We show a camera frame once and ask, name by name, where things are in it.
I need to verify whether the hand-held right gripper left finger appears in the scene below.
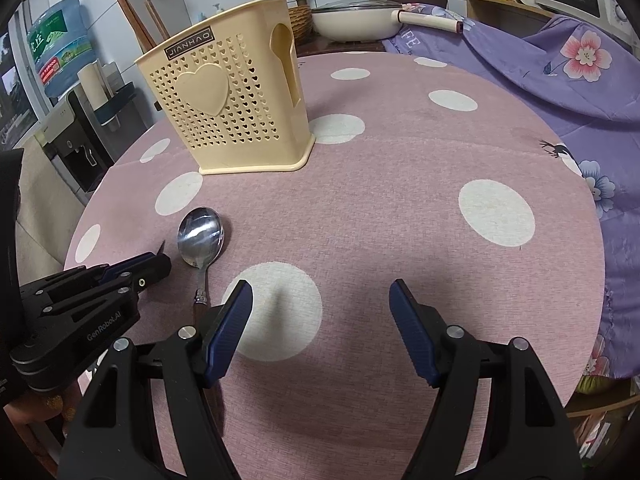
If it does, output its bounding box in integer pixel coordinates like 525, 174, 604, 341
57, 280, 253, 480

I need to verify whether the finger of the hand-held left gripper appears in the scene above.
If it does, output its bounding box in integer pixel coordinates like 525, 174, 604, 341
10, 287, 141, 392
20, 252, 172, 306

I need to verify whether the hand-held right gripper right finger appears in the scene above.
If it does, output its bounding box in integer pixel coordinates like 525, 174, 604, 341
389, 279, 586, 480

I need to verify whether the metal spoon with brown handle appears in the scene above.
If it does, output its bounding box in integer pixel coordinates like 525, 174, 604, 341
177, 207, 226, 328

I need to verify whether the beige perforated utensil holder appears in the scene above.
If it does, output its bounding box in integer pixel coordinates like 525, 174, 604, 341
134, 0, 317, 176

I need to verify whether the beige cloth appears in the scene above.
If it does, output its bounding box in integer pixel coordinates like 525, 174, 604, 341
15, 135, 83, 271

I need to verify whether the grey water dispenser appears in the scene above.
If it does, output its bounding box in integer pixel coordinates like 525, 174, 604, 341
35, 85, 118, 206

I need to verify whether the pink polka dot tablecloth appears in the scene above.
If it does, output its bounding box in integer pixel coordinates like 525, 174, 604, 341
64, 51, 607, 480

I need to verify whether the blue water bottle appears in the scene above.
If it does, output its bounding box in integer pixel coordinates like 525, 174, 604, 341
26, 0, 96, 98

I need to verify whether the purple floral cloth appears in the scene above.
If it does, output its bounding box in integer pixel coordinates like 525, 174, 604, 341
382, 2, 640, 381

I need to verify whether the woven wooden basin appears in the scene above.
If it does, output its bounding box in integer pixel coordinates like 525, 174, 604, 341
287, 5, 314, 44

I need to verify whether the white cooking pot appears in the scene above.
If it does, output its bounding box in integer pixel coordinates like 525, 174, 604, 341
310, 0, 466, 43

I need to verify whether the light wooden cabinet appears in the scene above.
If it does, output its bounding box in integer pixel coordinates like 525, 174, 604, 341
466, 0, 556, 36

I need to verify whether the teal wall holder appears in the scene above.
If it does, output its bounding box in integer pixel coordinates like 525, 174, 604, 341
92, 82, 138, 128

